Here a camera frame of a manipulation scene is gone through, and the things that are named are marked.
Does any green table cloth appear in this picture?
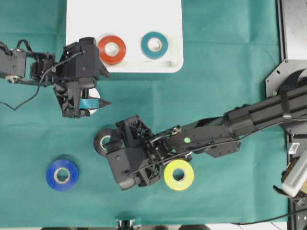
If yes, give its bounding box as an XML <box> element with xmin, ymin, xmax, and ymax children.
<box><xmin>0</xmin><ymin>0</ymin><xmax>288</xmax><ymax>227</ymax></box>

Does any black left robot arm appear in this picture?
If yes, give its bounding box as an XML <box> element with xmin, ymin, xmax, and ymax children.
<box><xmin>0</xmin><ymin>37</ymin><xmax>111</xmax><ymax>118</ymax></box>

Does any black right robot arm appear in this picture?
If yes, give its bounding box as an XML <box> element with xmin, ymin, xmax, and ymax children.
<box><xmin>106</xmin><ymin>86</ymin><xmax>307</xmax><ymax>190</ymax></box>

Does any black camera cable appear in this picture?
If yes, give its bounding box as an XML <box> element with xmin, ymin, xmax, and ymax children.
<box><xmin>0</xmin><ymin>50</ymin><xmax>86</xmax><ymax>111</ymax></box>
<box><xmin>122</xmin><ymin>131</ymin><xmax>264</xmax><ymax>174</ymax></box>

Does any red tape roll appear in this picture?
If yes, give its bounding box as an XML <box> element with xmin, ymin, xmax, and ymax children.
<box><xmin>98</xmin><ymin>35</ymin><xmax>126</xmax><ymax>65</ymax></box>

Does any black clamp table edge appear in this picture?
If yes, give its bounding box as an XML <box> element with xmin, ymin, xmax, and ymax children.
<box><xmin>116</xmin><ymin>219</ymin><xmax>135</xmax><ymax>230</ymax></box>

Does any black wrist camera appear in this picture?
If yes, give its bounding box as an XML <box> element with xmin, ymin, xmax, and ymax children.
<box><xmin>106</xmin><ymin>148</ymin><xmax>146</xmax><ymax>190</ymax></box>
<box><xmin>60</xmin><ymin>37</ymin><xmax>100</xmax><ymax>89</ymax></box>

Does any black tape roll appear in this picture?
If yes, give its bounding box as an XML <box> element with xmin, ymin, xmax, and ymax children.
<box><xmin>94</xmin><ymin>128</ymin><xmax>114</xmax><ymax>157</ymax></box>

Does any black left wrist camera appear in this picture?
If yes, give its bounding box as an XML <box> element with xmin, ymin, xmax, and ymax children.
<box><xmin>60</xmin><ymin>37</ymin><xmax>100</xmax><ymax>89</ymax></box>

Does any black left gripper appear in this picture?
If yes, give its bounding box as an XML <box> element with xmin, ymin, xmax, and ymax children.
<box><xmin>52</xmin><ymin>43</ymin><xmax>112</xmax><ymax>118</ymax></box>

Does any black left camera cable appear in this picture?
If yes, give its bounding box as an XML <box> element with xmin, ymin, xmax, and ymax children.
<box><xmin>0</xmin><ymin>50</ymin><xmax>86</xmax><ymax>111</ymax></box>

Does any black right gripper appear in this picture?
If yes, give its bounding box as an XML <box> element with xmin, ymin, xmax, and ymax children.
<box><xmin>106</xmin><ymin>115</ymin><xmax>171</xmax><ymax>190</ymax></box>

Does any white plastic tray case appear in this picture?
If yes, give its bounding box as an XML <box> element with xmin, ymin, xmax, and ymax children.
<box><xmin>66</xmin><ymin>0</ymin><xmax>184</xmax><ymax>73</ymax></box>

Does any white tape roll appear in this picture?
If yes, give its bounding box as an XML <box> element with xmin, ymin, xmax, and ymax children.
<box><xmin>80</xmin><ymin>88</ymin><xmax>100</xmax><ymax>115</ymax></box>

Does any black right camera cable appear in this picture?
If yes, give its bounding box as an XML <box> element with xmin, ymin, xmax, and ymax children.
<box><xmin>122</xmin><ymin>131</ymin><xmax>264</xmax><ymax>174</ymax></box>

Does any blue tape roll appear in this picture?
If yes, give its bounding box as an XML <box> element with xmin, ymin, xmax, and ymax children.
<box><xmin>46</xmin><ymin>159</ymin><xmax>79</xmax><ymax>192</ymax></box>

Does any teal tape roll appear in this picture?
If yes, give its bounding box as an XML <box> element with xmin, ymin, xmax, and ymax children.
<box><xmin>141</xmin><ymin>32</ymin><xmax>168</xmax><ymax>59</ymax></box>

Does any yellow tape roll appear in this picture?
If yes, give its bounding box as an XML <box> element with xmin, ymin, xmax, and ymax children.
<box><xmin>163</xmin><ymin>159</ymin><xmax>194</xmax><ymax>191</ymax></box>

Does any white perforated box device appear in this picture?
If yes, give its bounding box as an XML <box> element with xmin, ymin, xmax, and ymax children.
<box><xmin>282</xmin><ymin>150</ymin><xmax>307</xmax><ymax>197</ymax></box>

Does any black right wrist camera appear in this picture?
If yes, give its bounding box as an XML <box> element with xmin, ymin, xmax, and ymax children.
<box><xmin>106</xmin><ymin>148</ymin><xmax>146</xmax><ymax>190</ymax></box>

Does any black cable bottom right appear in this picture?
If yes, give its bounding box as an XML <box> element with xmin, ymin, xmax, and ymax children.
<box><xmin>231</xmin><ymin>207</ymin><xmax>307</xmax><ymax>226</ymax></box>

